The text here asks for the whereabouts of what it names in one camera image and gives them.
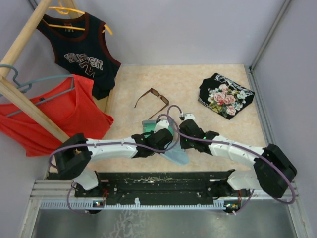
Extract grey-blue glasses case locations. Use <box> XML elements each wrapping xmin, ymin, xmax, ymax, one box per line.
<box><xmin>142</xmin><ymin>120</ymin><xmax>174</xmax><ymax>135</ymax></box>

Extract light blue cleaning cloth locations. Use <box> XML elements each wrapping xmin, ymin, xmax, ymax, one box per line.
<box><xmin>161</xmin><ymin>145</ymin><xmax>190</xmax><ymax>165</ymax></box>

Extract brown sunglasses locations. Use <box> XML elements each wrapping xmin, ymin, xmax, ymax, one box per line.
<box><xmin>134</xmin><ymin>88</ymin><xmax>170</xmax><ymax>119</ymax></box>

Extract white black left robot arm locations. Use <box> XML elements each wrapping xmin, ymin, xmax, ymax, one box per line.
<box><xmin>52</xmin><ymin>128</ymin><xmax>173</xmax><ymax>197</ymax></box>

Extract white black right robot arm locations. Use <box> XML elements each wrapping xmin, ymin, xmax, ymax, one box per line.
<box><xmin>179</xmin><ymin>119</ymin><xmax>297</xmax><ymax>199</ymax></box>

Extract black floral folded shirt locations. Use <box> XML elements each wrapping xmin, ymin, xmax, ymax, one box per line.
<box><xmin>198</xmin><ymin>73</ymin><xmax>255</xmax><ymax>120</ymax></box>

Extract red tank top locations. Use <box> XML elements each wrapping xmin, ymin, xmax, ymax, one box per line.
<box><xmin>0</xmin><ymin>73</ymin><xmax>114</xmax><ymax>157</ymax></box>

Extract navy basketball jersey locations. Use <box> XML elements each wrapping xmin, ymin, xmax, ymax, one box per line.
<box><xmin>37</xmin><ymin>12</ymin><xmax>121</xmax><ymax>100</ymax></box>

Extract grey-blue clothes hanger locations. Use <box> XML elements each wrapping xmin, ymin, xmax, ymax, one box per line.
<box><xmin>0</xmin><ymin>64</ymin><xmax>75</xmax><ymax>106</ymax></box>

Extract wooden clothes rack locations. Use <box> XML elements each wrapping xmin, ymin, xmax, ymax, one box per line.
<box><xmin>0</xmin><ymin>0</ymin><xmax>115</xmax><ymax>149</ymax></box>

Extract yellow clothes hanger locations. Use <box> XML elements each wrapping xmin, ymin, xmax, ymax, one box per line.
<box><xmin>48</xmin><ymin>0</ymin><xmax>113</xmax><ymax>36</ymax></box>

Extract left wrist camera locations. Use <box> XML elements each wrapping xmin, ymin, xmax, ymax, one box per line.
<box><xmin>154</xmin><ymin>119</ymin><xmax>170</xmax><ymax>132</ymax></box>

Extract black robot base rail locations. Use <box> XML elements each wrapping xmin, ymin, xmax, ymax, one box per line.
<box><xmin>66</xmin><ymin>170</ymin><xmax>251</xmax><ymax>214</ymax></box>

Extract aluminium frame post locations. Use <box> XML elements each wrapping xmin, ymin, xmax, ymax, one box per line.
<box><xmin>249</xmin><ymin>0</ymin><xmax>293</xmax><ymax>73</ymax></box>

